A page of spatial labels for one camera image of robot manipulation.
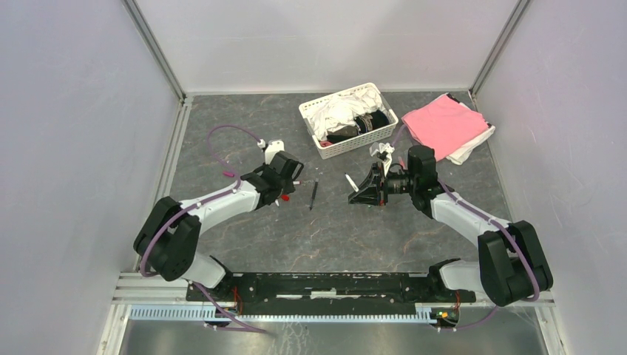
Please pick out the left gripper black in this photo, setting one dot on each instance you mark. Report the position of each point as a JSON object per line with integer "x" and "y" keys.
{"x": 289, "y": 188}

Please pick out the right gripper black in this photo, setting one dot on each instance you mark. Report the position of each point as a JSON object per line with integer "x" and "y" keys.
{"x": 372, "y": 193}

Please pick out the white plastic basket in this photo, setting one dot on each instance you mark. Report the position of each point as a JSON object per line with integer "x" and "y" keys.
{"x": 327, "y": 150}

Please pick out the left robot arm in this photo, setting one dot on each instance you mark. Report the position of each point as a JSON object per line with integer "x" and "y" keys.
{"x": 167, "y": 241}

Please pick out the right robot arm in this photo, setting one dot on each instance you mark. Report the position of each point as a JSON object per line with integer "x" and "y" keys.
{"x": 511, "y": 263}

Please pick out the black pen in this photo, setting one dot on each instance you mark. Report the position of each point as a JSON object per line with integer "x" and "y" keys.
{"x": 313, "y": 194}

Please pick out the black cloth in basket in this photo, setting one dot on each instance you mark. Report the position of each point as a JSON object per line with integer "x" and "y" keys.
{"x": 363, "y": 124}

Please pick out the white cloth in basket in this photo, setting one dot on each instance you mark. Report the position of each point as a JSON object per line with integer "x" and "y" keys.
{"x": 340, "y": 110}

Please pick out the white folded cloth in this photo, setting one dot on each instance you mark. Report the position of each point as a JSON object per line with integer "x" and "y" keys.
{"x": 458, "y": 129}

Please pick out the pink folded cloth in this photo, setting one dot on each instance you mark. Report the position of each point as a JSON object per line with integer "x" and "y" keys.
{"x": 421, "y": 124}

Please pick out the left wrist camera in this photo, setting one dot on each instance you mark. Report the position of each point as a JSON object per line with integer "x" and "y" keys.
{"x": 270, "y": 148}

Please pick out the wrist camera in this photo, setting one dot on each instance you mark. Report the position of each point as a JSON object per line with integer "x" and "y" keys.
{"x": 384, "y": 152}
{"x": 270, "y": 148}

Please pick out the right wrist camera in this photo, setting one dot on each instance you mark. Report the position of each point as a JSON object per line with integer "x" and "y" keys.
{"x": 384, "y": 152}

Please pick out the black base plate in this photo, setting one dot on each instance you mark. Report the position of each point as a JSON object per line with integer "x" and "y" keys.
{"x": 335, "y": 294}

